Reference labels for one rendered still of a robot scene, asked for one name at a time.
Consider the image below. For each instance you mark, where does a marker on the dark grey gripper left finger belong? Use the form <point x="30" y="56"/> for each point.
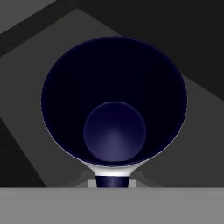
<point x="86" y="180"/>

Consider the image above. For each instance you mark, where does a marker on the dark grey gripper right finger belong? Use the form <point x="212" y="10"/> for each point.
<point x="138" y="180"/>

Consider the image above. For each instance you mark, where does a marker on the dark blue and white mug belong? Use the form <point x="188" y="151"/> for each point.
<point x="113" y="87"/>

